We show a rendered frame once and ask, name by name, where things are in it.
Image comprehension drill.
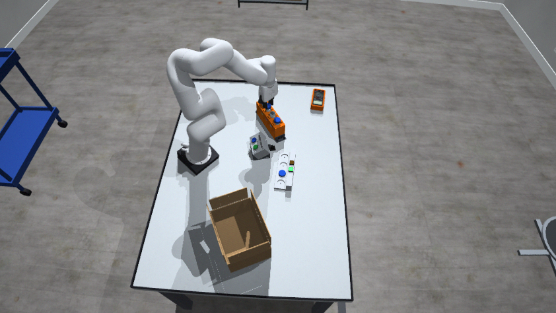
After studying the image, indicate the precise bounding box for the orange multimeter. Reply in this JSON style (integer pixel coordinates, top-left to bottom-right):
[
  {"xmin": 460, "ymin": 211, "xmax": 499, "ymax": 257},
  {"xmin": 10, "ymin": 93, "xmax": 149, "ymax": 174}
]
[{"xmin": 310, "ymin": 88, "xmax": 326, "ymax": 111}]

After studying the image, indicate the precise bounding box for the grey key housing with green and blue buttons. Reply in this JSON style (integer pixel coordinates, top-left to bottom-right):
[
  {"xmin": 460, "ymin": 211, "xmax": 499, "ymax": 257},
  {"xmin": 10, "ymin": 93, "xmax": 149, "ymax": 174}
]
[{"xmin": 250, "ymin": 132, "xmax": 276, "ymax": 160}]

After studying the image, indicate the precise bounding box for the brown cardboard box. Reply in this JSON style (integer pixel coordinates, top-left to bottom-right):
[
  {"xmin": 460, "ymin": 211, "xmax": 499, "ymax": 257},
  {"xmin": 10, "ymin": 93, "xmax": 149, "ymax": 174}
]
[{"xmin": 206, "ymin": 187, "xmax": 271, "ymax": 273}]

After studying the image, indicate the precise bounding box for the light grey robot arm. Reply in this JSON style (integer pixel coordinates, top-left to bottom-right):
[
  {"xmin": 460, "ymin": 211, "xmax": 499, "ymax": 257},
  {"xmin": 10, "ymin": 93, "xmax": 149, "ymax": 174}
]
[{"xmin": 166, "ymin": 38, "xmax": 276, "ymax": 165}]

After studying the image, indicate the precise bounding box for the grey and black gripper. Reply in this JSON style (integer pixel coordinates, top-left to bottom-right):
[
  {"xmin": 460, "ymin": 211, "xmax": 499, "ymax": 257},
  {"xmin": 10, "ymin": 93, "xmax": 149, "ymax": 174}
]
[{"xmin": 258, "ymin": 79, "xmax": 278, "ymax": 110}]

